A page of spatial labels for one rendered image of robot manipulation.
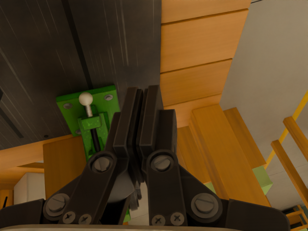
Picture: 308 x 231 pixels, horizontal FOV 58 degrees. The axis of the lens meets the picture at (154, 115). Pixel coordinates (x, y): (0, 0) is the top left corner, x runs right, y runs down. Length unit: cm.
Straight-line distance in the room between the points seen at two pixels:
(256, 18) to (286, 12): 22
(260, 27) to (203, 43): 149
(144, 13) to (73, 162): 44
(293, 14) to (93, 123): 184
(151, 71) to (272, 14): 155
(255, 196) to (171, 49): 41
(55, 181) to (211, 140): 42
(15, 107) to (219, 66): 48
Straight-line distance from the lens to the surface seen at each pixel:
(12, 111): 67
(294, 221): 1045
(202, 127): 81
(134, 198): 55
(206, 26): 62
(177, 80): 71
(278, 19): 216
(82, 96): 57
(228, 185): 74
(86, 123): 57
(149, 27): 54
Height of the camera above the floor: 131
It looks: 33 degrees down
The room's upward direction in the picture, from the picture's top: 162 degrees clockwise
